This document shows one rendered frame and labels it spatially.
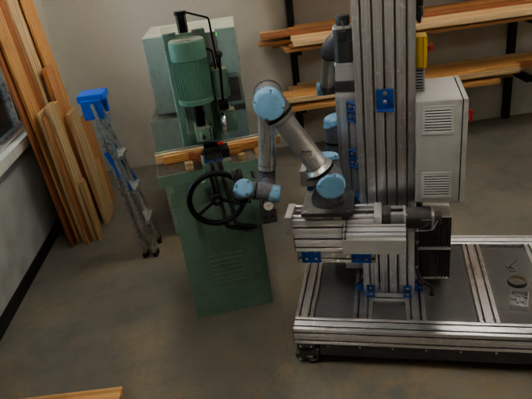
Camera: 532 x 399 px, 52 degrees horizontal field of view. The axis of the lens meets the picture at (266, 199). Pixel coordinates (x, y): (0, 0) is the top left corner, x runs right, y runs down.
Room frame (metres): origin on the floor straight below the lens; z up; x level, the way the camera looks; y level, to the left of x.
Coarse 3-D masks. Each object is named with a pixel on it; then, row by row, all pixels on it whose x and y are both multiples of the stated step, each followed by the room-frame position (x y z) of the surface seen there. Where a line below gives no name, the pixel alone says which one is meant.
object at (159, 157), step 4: (256, 136) 2.73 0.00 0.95; (236, 140) 2.71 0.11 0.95; (240, 140) 2.71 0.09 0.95; (244, 140) 2.71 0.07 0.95; (248, 140) 2.71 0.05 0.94; (192, 148) 2.68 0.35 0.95; (196, 148) 2.67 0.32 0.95; (200, 148) 2.68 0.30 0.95; (168, 152) 2.67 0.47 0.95; (172, 152) 2.66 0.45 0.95; (176, 152) 2.66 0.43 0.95; (180, 152) 2.66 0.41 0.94; (184, 152) 2.66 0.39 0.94; (156, 156) 2.64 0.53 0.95; (160, 156) 2.65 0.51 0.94; (156, 160) 2.64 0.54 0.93; (160, 160) 2.65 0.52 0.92
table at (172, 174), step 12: (252, 156) 2.58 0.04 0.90; (168, 168) 2.58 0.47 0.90; (180, 168) 2.55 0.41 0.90; (240, 168) 2.53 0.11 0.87; (252, 168) 2.53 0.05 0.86; (168, 180) 2.48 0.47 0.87; (180, 180) 2.49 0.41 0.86; (192, 180) 2.49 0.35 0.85; (204, 180) 2.42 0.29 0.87; (228, 180) 2.42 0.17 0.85
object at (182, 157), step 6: (276, 138) 2.71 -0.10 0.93; (240, 144) 2.68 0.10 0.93; (246, 144) 2.69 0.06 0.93; (252, 144) 2.69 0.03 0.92; (168, 156) 2.64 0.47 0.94; (174, 156) 2.64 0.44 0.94; (180, 156) 2.64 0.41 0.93; (186, 156) 2.65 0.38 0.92; (168, 162) 2.63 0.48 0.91; (174, 162) 2.64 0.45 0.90
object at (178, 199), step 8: (232, 184) 2.52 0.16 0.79; (184, 192) 2.49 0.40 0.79; (200, 192) 2.50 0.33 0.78; (208, 192) 2.50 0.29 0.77; (224, 192) 2.51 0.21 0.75; (176, 200) 2.48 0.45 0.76; (184, 200) 2.49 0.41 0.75; (192, 200) 2.49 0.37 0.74; (200, 200) 2.50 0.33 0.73; (208, 200) 2.50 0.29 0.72; (176, 208) 2.48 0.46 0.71
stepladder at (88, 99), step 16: (80, 96) 3.27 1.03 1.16; (96, 96) 3.25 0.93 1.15; (96, 112) 3.23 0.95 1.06; (96, 128) 3.24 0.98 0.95; (112, 128) 3.39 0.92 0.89; (112, 144) 3.27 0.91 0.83; (112, 160) 3.24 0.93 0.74; (128, 192) 3.22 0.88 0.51; (128, 208) 3.23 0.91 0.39; (144, 208) 3.39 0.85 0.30; (144, 224) 3.23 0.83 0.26; (160, 240) 3.39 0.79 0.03; (144, 256) 3.21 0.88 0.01
